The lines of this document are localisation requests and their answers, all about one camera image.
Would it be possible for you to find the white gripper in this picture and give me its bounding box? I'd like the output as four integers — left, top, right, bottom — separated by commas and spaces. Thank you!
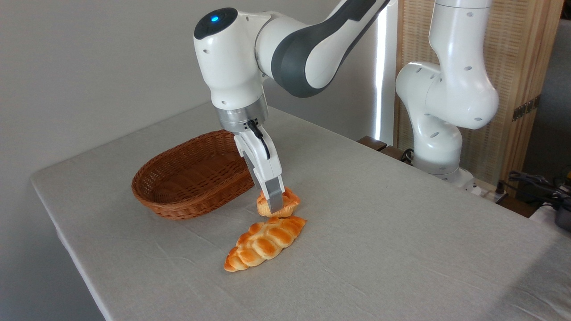
232, 126, 286, 214

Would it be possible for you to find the small round bread roll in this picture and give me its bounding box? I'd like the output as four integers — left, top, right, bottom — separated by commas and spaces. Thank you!
257, 187, 301, 218

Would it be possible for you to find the long braided bread loaf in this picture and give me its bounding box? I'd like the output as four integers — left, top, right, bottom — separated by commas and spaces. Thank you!
223, 215, 307, 272

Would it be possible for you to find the brown wicker basket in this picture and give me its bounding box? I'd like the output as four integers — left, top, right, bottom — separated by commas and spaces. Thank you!
131, 130, 256, 221

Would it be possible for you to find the grey tablecloth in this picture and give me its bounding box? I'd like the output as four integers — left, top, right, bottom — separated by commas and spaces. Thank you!
30, 102, 571, 321

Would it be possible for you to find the dark brown wooden block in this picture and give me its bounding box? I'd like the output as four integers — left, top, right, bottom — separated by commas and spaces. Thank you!
357, 136, 407, 164

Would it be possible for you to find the white power strip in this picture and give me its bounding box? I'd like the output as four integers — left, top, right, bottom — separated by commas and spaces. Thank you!
473, 185, 509, 204

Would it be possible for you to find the black metal screen hinge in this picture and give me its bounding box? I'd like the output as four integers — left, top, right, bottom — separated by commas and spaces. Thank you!
512, 95, 542, 122

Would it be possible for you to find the wooden slatted screen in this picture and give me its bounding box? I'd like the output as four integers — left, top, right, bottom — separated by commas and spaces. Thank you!
395, 0, 565, 197

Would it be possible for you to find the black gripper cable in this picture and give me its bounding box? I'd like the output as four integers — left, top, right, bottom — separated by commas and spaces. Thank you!
247, 118, 271, 160

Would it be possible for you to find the black cable bundle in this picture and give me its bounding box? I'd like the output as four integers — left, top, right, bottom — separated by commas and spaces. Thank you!
497, 171, 571, 210

